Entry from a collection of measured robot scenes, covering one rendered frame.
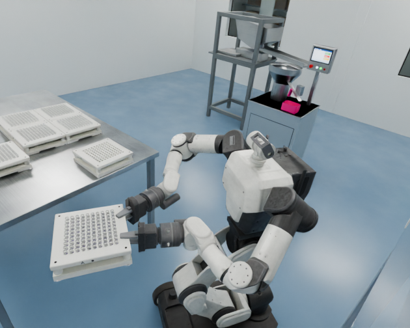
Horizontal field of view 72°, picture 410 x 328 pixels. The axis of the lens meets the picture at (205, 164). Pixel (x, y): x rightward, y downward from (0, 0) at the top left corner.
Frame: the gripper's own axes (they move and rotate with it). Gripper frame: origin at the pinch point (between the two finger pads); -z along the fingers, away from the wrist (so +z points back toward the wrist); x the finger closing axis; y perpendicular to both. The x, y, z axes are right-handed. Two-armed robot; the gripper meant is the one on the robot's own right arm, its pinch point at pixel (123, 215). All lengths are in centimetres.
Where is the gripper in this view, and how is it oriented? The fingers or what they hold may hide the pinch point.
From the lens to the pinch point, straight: 115.4
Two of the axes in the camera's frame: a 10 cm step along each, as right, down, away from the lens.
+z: 6.0, -3.6, 7.1
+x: -1.2, 8.4, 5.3
